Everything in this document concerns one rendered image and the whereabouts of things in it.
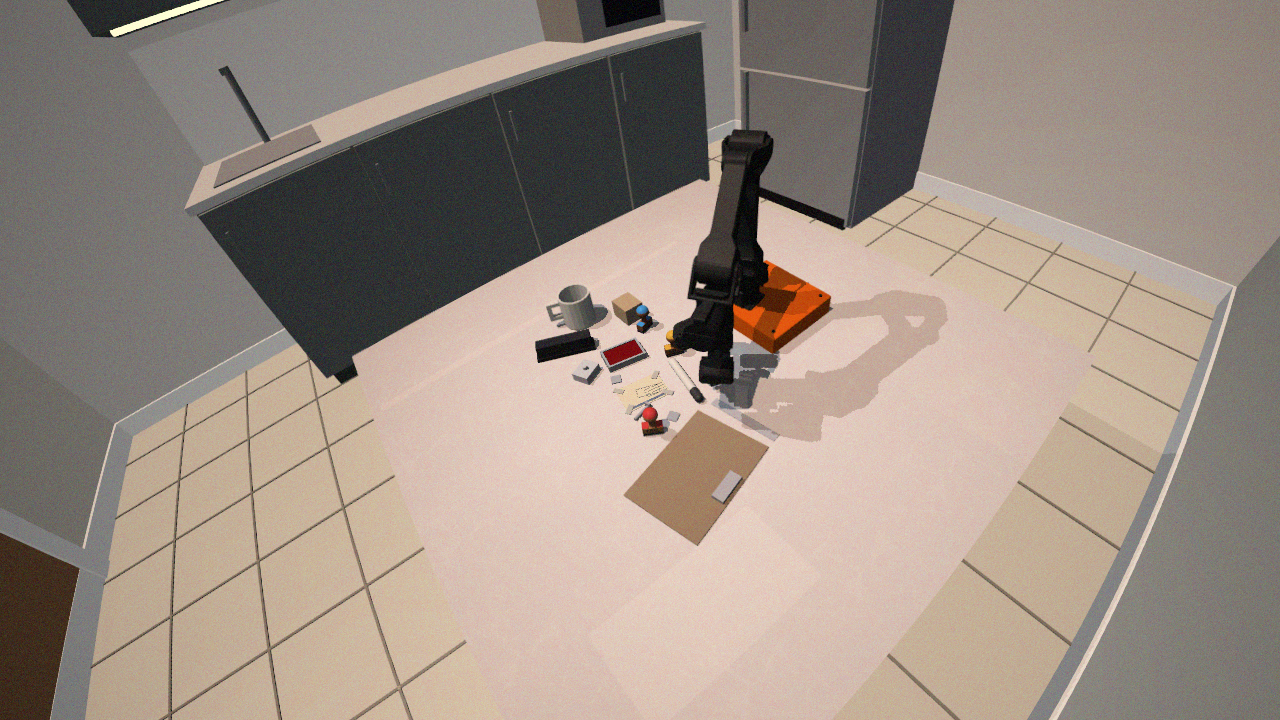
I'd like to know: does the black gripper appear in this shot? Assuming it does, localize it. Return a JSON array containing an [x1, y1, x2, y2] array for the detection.
[[699, 311, 733, 384]]

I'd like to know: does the brown stamp with blue ball handle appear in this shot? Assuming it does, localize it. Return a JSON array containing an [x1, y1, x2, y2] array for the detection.
[[636, 305, 653, 334]]

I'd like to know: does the grey mug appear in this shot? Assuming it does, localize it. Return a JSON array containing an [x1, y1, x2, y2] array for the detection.
[[545, 284, 596, 331]]

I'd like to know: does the red rubber stamp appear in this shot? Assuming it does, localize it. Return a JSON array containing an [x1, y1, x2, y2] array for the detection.
[[641, 407, 664, 437]]

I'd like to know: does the brown rubber stamp with yellow ball handle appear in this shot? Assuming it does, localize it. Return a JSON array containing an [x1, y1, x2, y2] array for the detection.
[[664, 331, 684, 357]]

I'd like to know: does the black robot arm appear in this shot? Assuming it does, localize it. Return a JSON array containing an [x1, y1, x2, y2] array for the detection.
[[673, 129, 774, 352]]

